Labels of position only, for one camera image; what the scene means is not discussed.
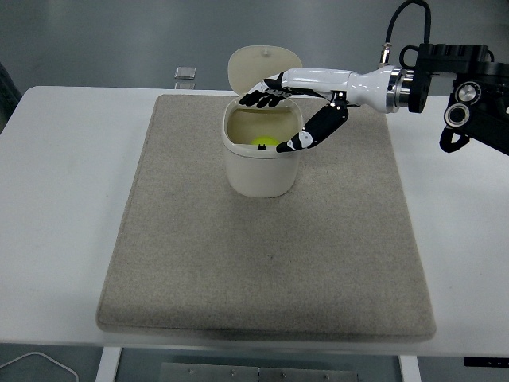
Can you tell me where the cream bin with flip lid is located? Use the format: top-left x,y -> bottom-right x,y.
221,45 -> 305,198

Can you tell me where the white table leg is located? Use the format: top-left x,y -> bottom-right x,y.
398,354 -> 422,382
96,346 -> 122,382

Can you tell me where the beige fabric mat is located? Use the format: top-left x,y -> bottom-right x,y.
95,94 -> 437,344

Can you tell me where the grey metal plate with screws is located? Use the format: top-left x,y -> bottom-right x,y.
160,361 -> 361,382

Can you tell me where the dark chair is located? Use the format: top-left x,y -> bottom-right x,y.
0,62 -> 22,134

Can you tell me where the white cable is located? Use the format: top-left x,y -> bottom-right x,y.
0,350 -> 79,382

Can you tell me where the black table control panel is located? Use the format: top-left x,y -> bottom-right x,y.
464,357 -> 509,368

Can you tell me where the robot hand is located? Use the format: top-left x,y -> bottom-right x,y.
237,66 -> 394,154

